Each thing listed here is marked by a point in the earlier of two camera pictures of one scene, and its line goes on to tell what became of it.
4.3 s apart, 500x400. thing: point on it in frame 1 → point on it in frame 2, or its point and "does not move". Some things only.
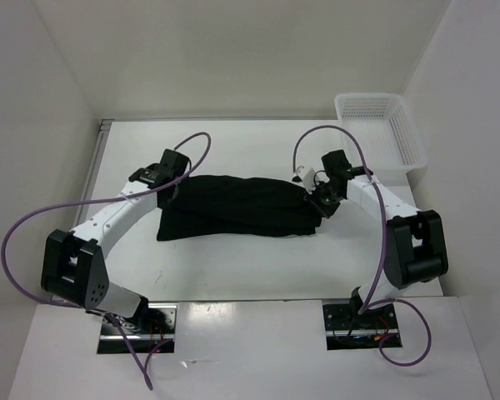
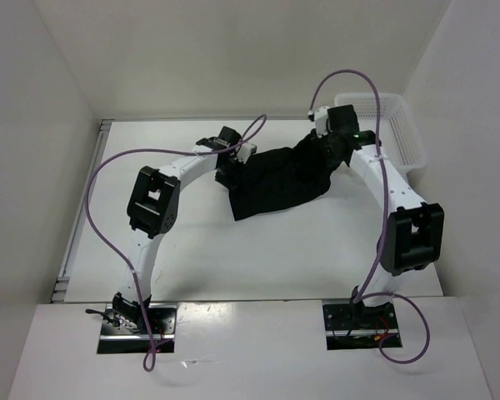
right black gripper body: x=322 y=197 → x=328 y=144
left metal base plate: x=152 y=331 does not move
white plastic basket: x=384 y=129 does not move
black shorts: x=199 y=207 → x=276 y=181
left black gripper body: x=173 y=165 → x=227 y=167
